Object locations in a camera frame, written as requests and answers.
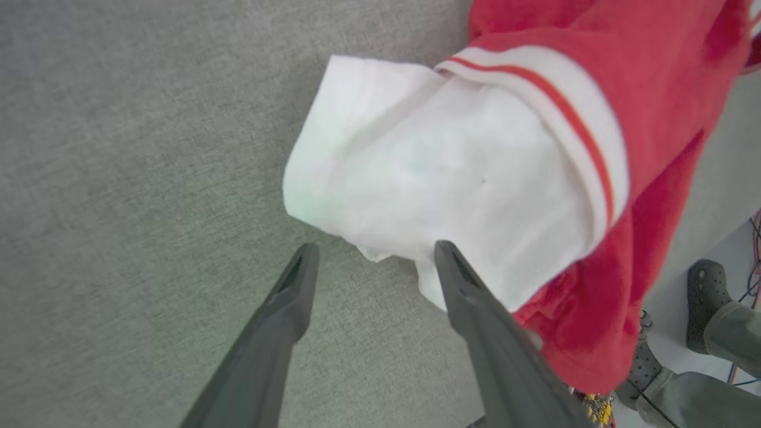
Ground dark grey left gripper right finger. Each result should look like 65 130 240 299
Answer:
433 240 596 428

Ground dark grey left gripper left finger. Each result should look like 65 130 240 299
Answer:
180 243 320 428

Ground red and white garment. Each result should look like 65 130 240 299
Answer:
282 0 761 396

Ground small yellow red object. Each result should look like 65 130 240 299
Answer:
581 392 615 427

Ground grey perforated clog shoe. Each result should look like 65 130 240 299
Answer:
686 259 734 355
615 309 664 411

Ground red and blue floor cables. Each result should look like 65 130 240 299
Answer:
728 208 761 388

